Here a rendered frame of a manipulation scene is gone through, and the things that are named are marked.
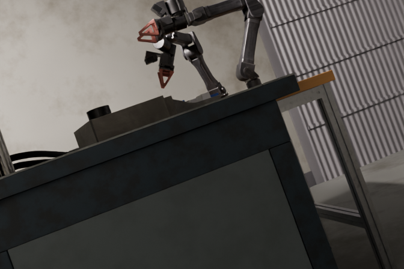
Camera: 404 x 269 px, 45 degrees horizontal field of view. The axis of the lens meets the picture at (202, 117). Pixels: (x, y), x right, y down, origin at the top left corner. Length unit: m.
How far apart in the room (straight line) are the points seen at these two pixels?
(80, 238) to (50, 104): 2.93
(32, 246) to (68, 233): 0.07
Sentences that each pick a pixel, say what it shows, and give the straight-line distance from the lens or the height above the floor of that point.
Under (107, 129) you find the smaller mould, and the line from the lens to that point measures 1.10.
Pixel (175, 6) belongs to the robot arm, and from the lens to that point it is 2.02.
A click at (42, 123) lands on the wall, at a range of 3.83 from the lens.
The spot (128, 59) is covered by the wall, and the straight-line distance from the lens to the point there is 3.88.
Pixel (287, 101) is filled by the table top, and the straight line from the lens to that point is 1.79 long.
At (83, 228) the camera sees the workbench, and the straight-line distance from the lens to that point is 0.95.
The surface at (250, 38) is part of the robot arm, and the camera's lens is 2.06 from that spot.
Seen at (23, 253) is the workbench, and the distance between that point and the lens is 0.97.
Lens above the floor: 0.76
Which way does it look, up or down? 1 degrees up
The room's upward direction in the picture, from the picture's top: 20 degrees counter-clockwise
